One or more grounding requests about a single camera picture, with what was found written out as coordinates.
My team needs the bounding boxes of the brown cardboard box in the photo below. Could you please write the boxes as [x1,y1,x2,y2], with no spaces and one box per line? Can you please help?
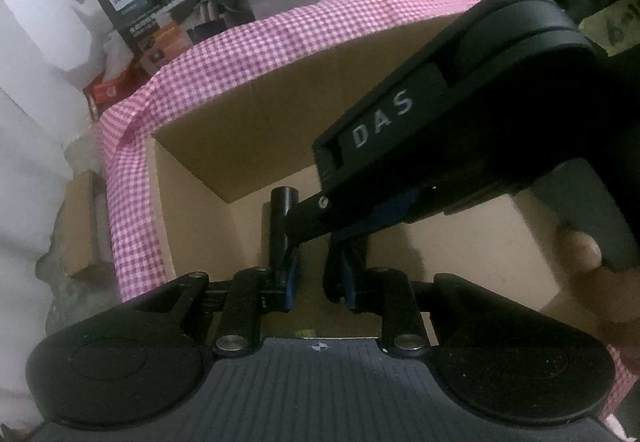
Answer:
[146,1,601,309]

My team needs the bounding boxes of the small cardboard box on floor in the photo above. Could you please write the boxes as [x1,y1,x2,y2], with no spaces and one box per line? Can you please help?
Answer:
[62,170,113,277]

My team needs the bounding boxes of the person right hand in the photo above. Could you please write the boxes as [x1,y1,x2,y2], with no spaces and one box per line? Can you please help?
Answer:
[556,229,639,375]

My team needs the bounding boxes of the pink checkered tablecloth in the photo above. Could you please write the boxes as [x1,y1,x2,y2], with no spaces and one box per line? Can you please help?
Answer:
[96,0,640,423]

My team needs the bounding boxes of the black cylinder tube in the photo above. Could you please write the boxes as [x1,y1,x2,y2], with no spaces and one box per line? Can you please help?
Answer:
[269,186,298,289]

